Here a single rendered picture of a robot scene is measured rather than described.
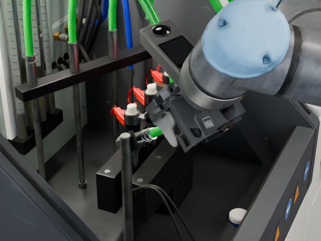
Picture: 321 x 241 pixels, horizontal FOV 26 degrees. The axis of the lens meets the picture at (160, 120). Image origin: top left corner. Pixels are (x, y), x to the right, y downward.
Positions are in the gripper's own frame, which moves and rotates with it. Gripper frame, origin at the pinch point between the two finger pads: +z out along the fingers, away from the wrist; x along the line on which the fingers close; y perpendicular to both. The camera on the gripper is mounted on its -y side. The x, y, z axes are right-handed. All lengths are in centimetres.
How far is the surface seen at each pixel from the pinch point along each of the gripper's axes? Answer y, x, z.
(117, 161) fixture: -0.4, -3.2, 29.5
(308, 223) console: 30, 36, 59
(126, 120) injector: -4.8, -0.5, 20.5
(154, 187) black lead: 7.8, -3.1, 15.7
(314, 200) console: 26, 40, 58
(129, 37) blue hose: -23.6, 14.1, 40.4
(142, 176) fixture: 4.5, -1.6, 25.4
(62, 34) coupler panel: -30, 2, 41
